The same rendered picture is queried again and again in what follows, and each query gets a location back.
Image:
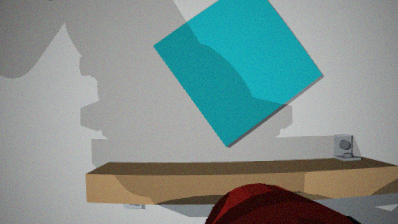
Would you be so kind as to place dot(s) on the grey metal bracket with round screw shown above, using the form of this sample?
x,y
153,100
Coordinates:
x,y
133,206

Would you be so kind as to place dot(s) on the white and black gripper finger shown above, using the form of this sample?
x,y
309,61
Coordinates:
x,y
353,220

